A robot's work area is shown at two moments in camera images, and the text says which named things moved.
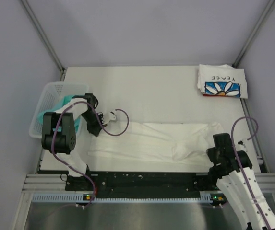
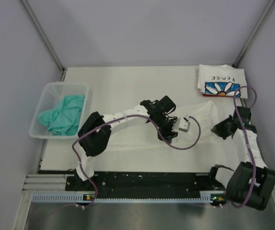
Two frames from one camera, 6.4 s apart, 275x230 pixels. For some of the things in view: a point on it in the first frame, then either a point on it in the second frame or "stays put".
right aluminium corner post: x=247 y=42 stays put
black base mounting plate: x=141 y=182 stays put
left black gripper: x=95 y=130 -> x=168 y=134
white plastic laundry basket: x=52 y=96 stays put
